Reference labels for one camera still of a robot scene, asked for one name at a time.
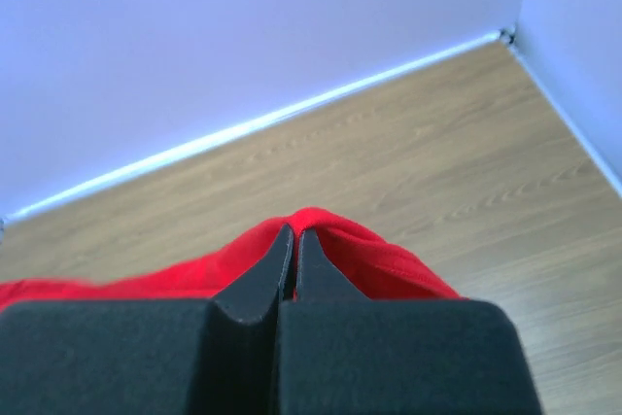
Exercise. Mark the red t-shirt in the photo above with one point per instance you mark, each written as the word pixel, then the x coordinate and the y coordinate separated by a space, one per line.
pixel 376 267

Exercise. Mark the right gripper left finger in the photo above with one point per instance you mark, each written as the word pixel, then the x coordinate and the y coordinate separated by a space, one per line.
pixel 181 356

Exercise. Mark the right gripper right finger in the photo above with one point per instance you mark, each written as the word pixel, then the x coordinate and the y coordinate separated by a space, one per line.
pixel 341 352

